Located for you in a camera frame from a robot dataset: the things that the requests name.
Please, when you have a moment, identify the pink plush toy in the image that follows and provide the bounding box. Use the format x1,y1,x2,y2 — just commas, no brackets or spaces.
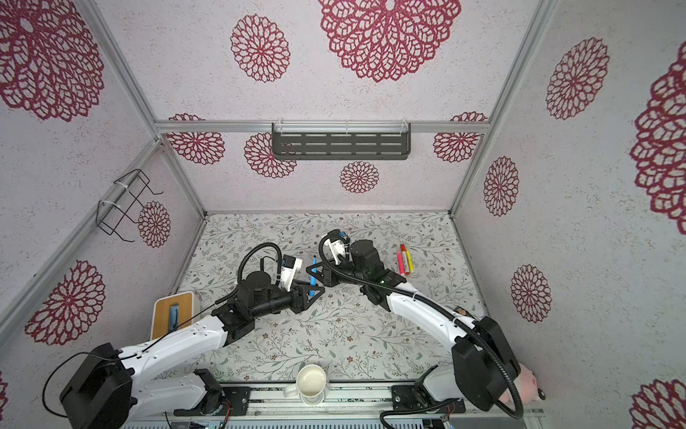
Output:
514,363,546,405

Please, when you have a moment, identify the blue marker pen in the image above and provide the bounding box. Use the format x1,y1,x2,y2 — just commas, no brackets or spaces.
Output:
310,257,317,286

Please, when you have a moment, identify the yellow highlighter pen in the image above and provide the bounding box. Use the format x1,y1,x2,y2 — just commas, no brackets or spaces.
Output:
406,250,414,273

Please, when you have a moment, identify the dark grey wall shelf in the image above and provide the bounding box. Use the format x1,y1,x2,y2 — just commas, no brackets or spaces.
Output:
271,123,412,161

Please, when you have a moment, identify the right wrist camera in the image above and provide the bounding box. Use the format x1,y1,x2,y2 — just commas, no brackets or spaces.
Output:
324,229,350,266

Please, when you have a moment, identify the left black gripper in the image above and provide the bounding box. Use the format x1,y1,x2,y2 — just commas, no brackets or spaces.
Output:
253,280,325,320

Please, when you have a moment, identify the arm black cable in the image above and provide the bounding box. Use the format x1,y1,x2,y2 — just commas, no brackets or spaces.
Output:
41,242,284,418
318,234,525,429

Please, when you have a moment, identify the black wire wall rack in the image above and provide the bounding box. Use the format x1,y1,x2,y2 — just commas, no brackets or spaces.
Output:
95,168,163,243

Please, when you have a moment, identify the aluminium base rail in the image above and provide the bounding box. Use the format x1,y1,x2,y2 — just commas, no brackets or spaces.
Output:
125,381,552,428

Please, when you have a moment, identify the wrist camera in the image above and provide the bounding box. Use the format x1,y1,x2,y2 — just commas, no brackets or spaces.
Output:
324,229,350,266
279,255,303,292

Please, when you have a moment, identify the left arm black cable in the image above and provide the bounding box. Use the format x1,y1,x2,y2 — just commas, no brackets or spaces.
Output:
41,242,284,418

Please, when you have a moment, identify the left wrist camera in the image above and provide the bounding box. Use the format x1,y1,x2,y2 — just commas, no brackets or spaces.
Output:
279,255,303,292

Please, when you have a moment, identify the white ceramic mug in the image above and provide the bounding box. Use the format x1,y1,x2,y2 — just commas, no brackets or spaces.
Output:
283,365,328,406

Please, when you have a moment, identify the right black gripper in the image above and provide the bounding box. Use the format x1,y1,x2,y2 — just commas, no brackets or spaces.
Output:
308,257,370,290

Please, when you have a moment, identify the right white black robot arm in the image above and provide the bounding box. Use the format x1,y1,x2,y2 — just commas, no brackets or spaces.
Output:
307,230,523,419

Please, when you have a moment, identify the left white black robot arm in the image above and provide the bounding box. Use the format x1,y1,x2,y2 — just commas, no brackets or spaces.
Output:
59,271,325,428

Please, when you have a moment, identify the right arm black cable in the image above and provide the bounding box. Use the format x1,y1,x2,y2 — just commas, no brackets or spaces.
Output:
318,234,525,429

